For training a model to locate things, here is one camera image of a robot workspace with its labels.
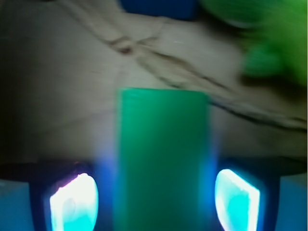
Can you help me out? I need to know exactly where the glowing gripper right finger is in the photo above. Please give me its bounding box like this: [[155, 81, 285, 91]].
[[214, 163, 281, 231]]

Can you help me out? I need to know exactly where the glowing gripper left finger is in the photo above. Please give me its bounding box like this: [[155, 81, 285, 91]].
[[28, 166, 99, 231]]

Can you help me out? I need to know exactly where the green wooden block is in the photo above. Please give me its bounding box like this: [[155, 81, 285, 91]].
[[113, 88, 209, 231]]

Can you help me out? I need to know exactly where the blue wooden block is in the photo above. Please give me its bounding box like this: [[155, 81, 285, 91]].
[[119, 0, 198, 20]]

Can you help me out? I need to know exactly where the brown paper bag tray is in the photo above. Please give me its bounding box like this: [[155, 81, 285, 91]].
[[0, 0, 307, 163]]

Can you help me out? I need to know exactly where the green plush toy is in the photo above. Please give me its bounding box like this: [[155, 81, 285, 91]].
[[200, 0, 308, 86]]

